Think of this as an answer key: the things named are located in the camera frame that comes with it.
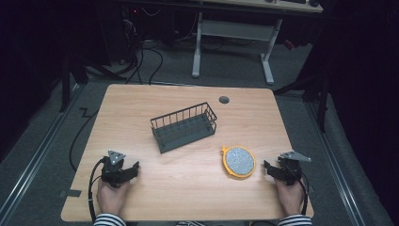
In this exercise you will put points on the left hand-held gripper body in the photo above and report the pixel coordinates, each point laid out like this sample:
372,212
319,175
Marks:
113,171

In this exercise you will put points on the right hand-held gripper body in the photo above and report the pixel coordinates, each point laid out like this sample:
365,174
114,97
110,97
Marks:
290,169

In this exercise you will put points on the round yellow-rimmed grey scrubber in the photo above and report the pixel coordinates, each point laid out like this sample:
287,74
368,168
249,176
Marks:
240,161

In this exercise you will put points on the grey tape strip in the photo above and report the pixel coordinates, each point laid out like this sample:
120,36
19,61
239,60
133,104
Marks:
72,193

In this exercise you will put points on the person's striped shirt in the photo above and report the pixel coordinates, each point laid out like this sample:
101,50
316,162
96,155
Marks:
189,223

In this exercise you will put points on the black metal stand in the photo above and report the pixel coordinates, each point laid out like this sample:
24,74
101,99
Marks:
65,81
322,100

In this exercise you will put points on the grey table grommet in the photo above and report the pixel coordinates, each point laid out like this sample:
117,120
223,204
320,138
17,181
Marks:
224,100

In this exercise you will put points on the white-framed desk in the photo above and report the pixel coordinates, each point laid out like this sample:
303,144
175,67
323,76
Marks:
238,29

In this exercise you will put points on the metal floor rail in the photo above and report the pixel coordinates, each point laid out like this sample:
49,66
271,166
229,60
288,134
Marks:
335,169
34,157

